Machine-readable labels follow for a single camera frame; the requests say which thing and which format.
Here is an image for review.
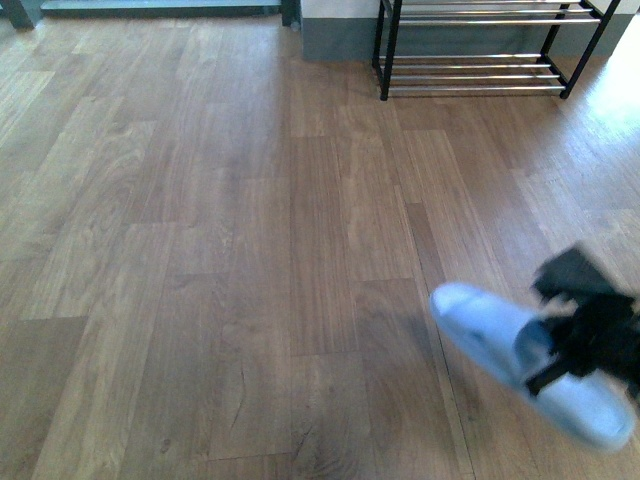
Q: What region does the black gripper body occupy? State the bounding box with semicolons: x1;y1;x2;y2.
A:
525;244;639;400

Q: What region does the light blue slipper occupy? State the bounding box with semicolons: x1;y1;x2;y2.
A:
430;282;636;452

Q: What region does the black metal shoe rack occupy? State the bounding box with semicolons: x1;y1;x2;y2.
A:
371;1;619;100

